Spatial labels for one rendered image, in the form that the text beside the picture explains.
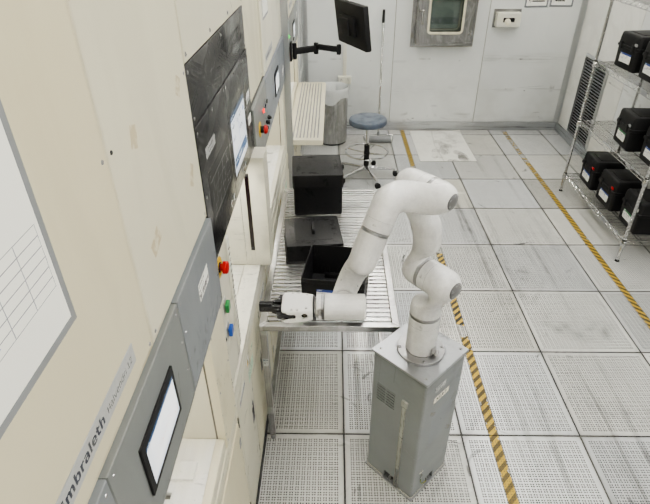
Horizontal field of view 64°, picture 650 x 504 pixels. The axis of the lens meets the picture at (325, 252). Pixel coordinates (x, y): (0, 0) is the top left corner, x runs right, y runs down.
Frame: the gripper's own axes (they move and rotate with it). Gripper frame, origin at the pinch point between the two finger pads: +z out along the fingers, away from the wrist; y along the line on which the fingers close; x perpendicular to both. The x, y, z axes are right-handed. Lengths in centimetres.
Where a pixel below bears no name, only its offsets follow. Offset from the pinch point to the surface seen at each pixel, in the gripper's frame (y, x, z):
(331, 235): 97, -34, -20
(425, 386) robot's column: 8, -45, -56
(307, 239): 93, -34, -8
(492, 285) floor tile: 170, -120, -134
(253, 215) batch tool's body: 70, -7, 14
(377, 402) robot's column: 24, -73, -40
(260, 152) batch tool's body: 76, 20, 9
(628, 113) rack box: 263, -27, -244
